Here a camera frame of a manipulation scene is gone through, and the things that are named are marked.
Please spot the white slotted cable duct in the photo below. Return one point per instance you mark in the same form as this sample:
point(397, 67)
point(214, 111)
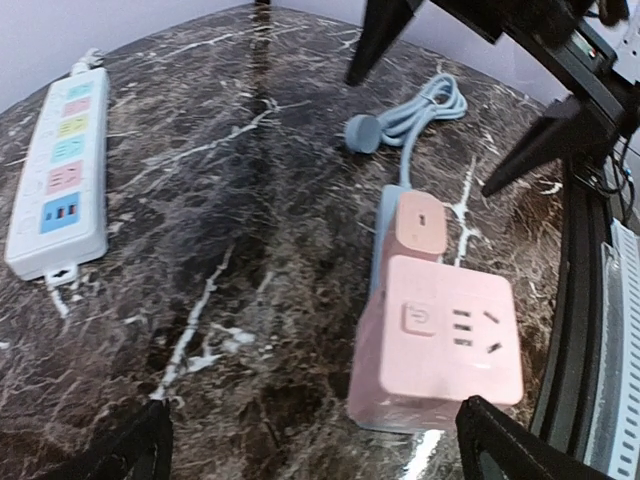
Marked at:
point(613, 440)

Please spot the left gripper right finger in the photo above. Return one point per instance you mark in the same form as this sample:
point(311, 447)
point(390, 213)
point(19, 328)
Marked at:
point(483, 428)

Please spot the large pink cube socket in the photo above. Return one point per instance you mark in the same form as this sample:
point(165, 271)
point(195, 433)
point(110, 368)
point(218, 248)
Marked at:
point(431, 336)

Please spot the grey-blue power strip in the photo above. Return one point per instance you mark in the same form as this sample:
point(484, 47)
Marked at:
point(382, 240)

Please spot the small pink plug adapter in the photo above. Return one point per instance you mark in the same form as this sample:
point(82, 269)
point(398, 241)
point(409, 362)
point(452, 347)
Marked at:
point(420, 224)

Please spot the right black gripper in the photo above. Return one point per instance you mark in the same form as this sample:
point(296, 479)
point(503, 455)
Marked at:
point(603, 80)

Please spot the white multicolour power strip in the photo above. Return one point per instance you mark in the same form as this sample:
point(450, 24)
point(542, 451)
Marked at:
point(59, 215)

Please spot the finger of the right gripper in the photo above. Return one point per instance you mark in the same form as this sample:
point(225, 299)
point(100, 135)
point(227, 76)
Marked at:
point(384, 22)

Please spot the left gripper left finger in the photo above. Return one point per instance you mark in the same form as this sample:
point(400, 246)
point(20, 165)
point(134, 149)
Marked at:
point(142, 448)

